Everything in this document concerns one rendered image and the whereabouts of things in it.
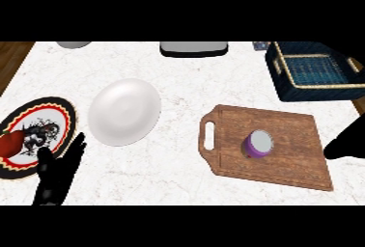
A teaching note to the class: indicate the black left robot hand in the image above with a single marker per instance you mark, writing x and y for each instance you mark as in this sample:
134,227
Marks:
54,175

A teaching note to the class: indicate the black red patterned plate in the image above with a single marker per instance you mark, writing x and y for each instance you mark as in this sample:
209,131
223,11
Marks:
35,136

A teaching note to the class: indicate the dark blue wicker basket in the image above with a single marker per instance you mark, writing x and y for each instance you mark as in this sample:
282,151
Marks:
313,72

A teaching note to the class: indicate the purple can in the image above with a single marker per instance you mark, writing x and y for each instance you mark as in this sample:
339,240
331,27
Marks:
258,144

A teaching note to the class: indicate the white plate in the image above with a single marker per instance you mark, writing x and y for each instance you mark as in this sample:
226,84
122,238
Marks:
124,112

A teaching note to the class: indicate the black and grey appliance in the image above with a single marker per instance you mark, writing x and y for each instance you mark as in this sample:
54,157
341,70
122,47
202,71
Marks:
193,49

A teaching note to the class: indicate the small dark blue object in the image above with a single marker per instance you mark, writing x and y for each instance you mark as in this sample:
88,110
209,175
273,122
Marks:
260,45

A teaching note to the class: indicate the brown wooden cutting board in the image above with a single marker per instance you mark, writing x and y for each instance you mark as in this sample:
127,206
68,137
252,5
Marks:
266,148

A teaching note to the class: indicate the red pepper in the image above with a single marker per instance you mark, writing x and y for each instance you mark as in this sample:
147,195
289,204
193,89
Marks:
11,143

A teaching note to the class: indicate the grey round object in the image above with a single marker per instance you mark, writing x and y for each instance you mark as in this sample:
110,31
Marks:
72,44

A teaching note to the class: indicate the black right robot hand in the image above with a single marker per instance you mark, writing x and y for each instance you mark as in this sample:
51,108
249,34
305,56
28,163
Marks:
345,144

